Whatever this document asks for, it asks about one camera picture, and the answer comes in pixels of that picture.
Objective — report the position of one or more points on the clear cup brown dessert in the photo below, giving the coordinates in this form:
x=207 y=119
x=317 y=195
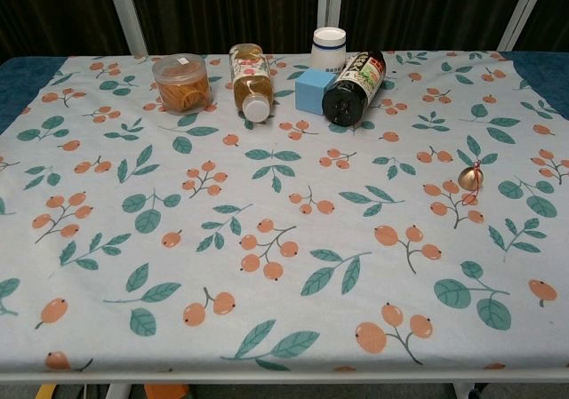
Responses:
x=182 y=89

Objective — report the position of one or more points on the dark pleated curtain panel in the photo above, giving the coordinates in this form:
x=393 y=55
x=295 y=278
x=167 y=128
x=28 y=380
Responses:
x=553 y=17
x=49 y=12
x=422 y=8
x=222 y=8

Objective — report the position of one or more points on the dark sauce bottle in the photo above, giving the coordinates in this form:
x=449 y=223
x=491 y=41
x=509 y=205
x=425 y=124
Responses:
x=351 y=93

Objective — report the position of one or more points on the orange plastic object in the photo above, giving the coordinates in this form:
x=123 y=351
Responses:
x=166 y=391

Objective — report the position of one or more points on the light blue cube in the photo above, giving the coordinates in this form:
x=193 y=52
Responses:
x=311 y=95

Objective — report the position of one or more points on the floral print tablecloth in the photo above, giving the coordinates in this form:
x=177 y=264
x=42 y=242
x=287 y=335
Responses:
x=284 y=239

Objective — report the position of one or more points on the small white lidded jar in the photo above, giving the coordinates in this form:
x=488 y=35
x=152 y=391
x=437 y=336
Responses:
x=328 y=49

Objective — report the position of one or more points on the tea bottle with white cap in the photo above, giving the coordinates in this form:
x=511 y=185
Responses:
x=251 y=83

